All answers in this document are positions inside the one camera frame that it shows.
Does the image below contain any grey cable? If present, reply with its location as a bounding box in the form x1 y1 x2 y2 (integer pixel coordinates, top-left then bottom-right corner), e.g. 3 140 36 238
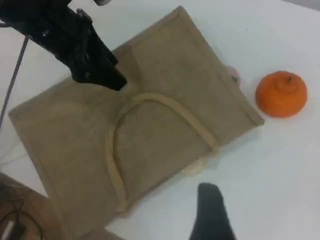
0 34 29 131

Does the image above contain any cream round bun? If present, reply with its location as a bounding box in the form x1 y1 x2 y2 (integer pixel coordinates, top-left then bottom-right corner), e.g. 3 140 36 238
181 158 209 177

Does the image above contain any thin black floor cable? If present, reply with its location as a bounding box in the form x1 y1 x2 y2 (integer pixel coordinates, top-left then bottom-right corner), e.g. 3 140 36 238
0 197 42 240

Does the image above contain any pink toy fruit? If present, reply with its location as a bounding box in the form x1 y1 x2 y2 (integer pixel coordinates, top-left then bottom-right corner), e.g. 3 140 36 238
225 65 241 87

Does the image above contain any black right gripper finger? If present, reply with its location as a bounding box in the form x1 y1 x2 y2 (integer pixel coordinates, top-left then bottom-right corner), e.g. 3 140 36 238
188 182 237 240

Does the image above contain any orange toy tangerine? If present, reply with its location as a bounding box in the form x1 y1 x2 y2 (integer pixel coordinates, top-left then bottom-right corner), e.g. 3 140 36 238
254 70 308 118

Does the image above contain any brown jute tote bag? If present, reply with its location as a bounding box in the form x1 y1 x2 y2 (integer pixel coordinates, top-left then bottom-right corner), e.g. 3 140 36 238
8 5 265 218

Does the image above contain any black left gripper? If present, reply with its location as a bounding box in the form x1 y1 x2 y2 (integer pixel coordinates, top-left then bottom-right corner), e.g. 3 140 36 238
14 4 128 91

